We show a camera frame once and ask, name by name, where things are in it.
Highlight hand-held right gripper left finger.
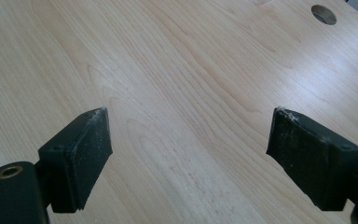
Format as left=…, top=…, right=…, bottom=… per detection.
left=37, top=106, right=114, bottom=215

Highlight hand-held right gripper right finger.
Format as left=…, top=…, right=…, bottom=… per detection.
left=265, top=105, right=358, bottom=212

